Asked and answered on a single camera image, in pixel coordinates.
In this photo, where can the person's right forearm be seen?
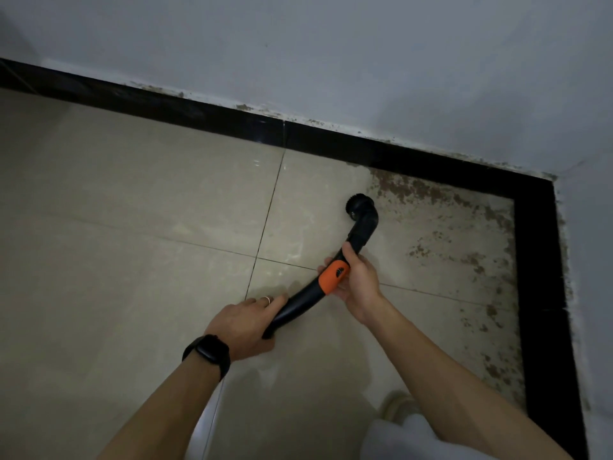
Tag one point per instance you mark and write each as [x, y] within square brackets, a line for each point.
[460, 392]

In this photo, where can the white shoe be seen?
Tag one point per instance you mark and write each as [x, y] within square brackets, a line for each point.
[397, 407]

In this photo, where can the black baseboard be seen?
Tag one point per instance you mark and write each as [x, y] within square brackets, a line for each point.
[191, 112]

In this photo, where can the black smartwatch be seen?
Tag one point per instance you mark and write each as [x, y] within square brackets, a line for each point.
[210, 352]

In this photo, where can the person's left hand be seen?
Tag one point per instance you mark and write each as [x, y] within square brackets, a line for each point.
[239, 325]

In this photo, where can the person's left forearm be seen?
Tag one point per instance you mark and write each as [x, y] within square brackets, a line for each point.
[163, 416]

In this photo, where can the light grey trousers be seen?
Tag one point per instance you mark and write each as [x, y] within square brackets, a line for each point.
[412, 443]

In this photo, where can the person's right hand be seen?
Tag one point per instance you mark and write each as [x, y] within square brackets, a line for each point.
[361, 287]

